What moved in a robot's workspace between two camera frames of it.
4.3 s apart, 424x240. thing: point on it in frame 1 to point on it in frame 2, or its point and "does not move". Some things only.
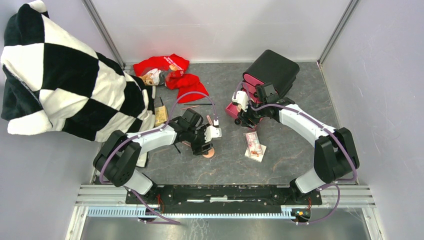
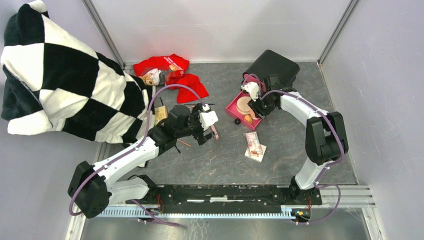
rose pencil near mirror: (186, 143) does not move
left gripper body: (198, 141) to (197, 132)
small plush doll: (154, 77) does not move
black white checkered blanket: (51, 82) does not move
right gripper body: (254, 116) to (262, 107)
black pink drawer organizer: (271, 67) does not move
